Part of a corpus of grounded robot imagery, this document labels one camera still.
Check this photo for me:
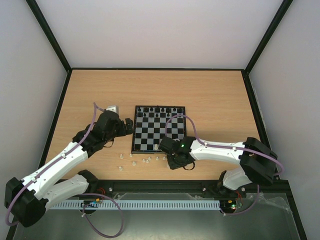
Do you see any black and silver chessboard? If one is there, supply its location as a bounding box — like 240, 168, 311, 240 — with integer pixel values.
131, 105, 187, 154

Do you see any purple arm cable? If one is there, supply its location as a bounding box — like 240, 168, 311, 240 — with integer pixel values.
164, 114, 285, 216
5, 101, 125, 237

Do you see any black aluminium frame rail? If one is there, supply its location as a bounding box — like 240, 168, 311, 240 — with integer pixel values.
97, 180, 291, 194

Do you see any light blue slotted cable duct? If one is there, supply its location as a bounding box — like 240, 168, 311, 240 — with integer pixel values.
51, 199, 221, 211

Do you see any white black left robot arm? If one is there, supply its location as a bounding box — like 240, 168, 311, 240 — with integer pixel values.
4, 110, 133, 227

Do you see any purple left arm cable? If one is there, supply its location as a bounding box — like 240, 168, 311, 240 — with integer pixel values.
5, 101, 125, 237

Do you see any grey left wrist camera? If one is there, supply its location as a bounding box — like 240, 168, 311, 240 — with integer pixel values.
105, 105, 119, 114

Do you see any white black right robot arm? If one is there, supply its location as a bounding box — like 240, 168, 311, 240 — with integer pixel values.
158, 136, 278, 196

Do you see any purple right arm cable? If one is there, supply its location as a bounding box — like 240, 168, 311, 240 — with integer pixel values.
164, 114, 285, 216

